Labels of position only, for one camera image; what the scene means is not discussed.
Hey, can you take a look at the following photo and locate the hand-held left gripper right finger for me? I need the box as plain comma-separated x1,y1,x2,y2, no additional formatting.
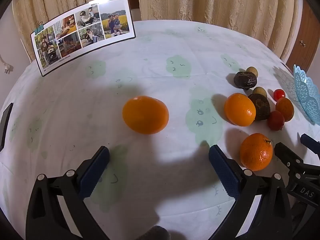
209,145,293,240

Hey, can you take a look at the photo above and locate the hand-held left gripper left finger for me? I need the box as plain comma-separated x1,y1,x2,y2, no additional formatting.
26,145,110,240

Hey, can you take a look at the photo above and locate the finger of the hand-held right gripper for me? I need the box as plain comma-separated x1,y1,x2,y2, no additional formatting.
274,142,320,180
300,134,320,153

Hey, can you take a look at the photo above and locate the large orange with stem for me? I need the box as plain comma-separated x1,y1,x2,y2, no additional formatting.
240,133,273,172

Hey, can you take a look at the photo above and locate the red cherry tomato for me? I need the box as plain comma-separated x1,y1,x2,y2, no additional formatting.
267,110,285,131
273,89,286,102

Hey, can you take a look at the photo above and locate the small dark orange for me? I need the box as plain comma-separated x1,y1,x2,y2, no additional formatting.
275,97,295,122

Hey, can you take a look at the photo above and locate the light blue lace basket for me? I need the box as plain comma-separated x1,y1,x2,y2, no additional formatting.
293,64,320,125

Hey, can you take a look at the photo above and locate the large smooth orange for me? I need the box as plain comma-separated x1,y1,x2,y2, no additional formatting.
122,96,169,135
224,93,257,127

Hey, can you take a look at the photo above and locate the dark purple passion fruit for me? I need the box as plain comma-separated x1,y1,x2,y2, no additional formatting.
234,71,258,90

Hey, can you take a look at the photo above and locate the dark passion fruit brown patch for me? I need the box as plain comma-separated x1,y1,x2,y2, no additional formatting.
248,94,271,121

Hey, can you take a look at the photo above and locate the flat black slab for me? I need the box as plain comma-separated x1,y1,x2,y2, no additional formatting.
0,102,14,152

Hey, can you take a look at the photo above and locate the brown wooden door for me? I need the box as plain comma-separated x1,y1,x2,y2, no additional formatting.
285,4,320,73

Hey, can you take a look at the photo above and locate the white cloud print tablecloth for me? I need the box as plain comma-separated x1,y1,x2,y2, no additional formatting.
0,20,320,240

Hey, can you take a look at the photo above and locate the white power plug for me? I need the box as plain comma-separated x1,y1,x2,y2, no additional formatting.
0,54,13,75

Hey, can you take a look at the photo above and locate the photo collage board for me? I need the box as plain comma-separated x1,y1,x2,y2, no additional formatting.
30,0,136,77

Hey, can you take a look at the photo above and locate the beige embossed curtain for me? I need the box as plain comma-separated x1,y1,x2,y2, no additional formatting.
137,0,304,60
11,0,103,63

